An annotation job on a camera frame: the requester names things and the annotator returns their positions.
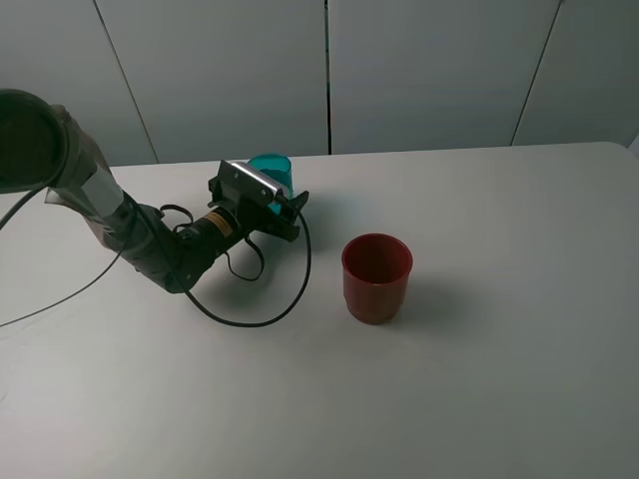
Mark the teal transparent plastic cup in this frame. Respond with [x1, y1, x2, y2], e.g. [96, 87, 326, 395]
[247, 154, 294, 219]

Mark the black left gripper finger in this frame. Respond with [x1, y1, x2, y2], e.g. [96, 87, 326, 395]
[256, 191, 309, 242]

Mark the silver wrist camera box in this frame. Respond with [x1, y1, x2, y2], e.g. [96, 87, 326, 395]
[214, 161, 291, 206]

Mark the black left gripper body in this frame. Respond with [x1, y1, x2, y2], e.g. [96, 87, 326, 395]
[205, 177, 261, 235]

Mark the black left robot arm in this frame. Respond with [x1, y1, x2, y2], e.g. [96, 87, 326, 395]
[1, 90, 309, 293]

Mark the red plastic cup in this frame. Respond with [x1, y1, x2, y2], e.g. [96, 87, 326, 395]
[341, 234, 413, 325]

